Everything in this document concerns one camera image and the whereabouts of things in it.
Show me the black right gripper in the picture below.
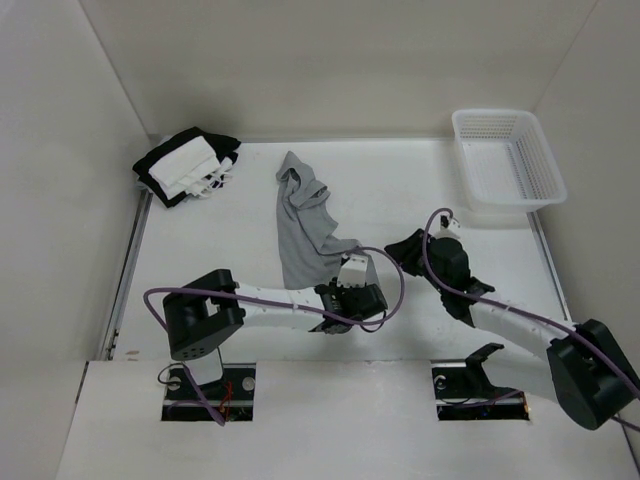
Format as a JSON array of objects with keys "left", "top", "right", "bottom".
[{"left": 385, "top": 228, "right": 449, "bottom": 294}]

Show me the grey tank top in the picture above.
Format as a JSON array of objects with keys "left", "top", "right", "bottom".
[{"left": 276, "top": 151, "right": 359, "bottom": 290}]

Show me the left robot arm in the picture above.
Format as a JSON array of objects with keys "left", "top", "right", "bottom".
[{"left": 162, "top": 255, "right": 388, "bottom": 399}]

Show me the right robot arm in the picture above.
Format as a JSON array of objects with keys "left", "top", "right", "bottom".
[{"left": 384, "top": 229, "right": 639, "bottom": 430}]

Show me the white plastic basket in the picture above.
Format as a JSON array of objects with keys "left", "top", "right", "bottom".
[{"left": 451, "top": 108, "right": 568, "bottom": 215}]

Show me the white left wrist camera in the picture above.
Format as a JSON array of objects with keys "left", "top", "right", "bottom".
[{"left": 336, "top": 254, "right": 369, "bottom": 288}]

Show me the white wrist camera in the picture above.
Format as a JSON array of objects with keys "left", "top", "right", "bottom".
[
  {"left": 434, "top": 214, "right": 461, "bottom": 240},
  {"left": 336, "top": 254, "right": 369, "bottom": 288}
]

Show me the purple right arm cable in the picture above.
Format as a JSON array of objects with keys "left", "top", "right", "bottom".
[{"left": 422, "top": 207, "right": 640, "bottom": 432}]

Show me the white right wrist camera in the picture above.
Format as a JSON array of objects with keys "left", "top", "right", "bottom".
[{"left": 434, "top": 214, "right": 461, "bottom": 240}]

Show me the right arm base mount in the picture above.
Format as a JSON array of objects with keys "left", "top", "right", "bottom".
[{"left": 431, "top": 343, "right": 530, "bottom": 421}]

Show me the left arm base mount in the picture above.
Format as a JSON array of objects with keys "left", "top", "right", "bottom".
[{"left": 156, "top": 363, "right": 257, "bottom": 422}]

